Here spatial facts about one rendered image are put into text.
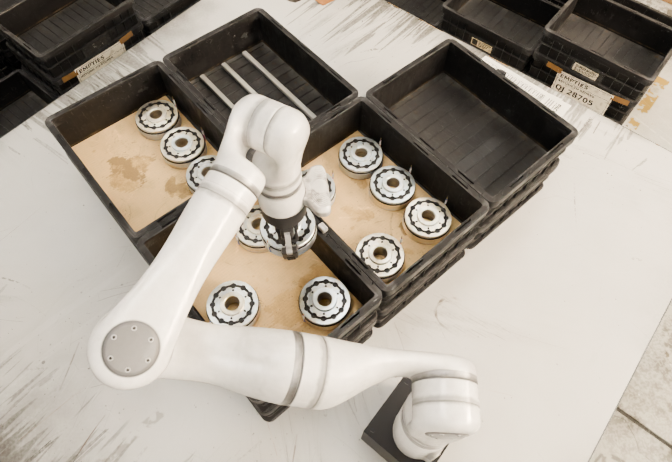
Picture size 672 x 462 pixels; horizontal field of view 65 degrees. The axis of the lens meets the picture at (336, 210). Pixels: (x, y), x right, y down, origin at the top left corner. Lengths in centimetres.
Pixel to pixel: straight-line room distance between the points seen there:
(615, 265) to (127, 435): 115
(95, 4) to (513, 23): 166
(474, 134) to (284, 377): 87
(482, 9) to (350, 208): 144
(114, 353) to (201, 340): 12
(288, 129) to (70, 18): 175
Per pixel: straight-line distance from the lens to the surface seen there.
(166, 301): 62
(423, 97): 142
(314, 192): 83
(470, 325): 126
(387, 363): 73
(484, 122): 140
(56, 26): 233
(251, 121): 69
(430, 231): 115
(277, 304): 110
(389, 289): 100
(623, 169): 162
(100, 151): 139
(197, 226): 64
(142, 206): 126
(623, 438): 210
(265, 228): 98
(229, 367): 69
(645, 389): 218
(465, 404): 76
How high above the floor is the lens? 185
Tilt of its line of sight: 59 degrees down
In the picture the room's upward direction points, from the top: 2 degrees clockwise
